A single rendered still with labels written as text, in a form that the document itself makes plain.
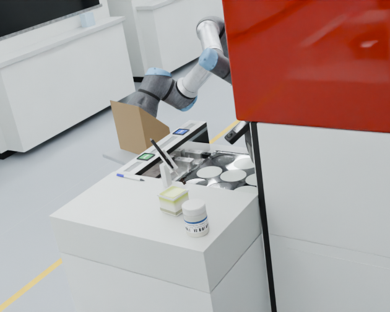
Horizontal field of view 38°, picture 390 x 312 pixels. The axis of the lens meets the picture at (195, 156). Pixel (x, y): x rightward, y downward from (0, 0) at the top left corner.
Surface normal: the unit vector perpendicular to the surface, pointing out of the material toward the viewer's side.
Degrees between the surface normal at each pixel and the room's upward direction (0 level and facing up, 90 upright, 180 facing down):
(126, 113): 90
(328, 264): 90
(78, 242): 90
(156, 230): 0
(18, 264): 0
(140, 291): 90
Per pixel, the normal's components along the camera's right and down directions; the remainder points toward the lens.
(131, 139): -0.71, 0.38
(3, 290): -0.14, -0.90
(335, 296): -0.53, 0.42
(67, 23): 0.84, 0.11
